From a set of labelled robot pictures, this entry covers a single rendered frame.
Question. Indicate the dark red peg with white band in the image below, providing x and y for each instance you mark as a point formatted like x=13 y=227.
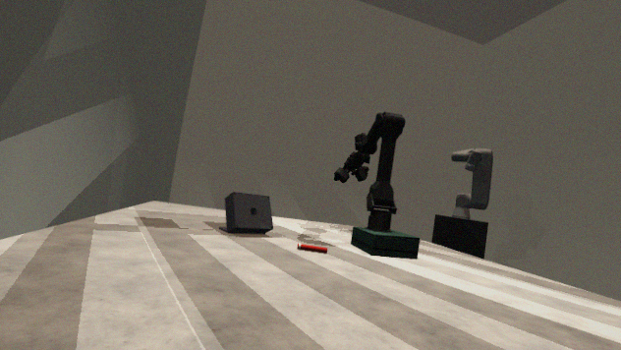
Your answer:
x=312 y=249

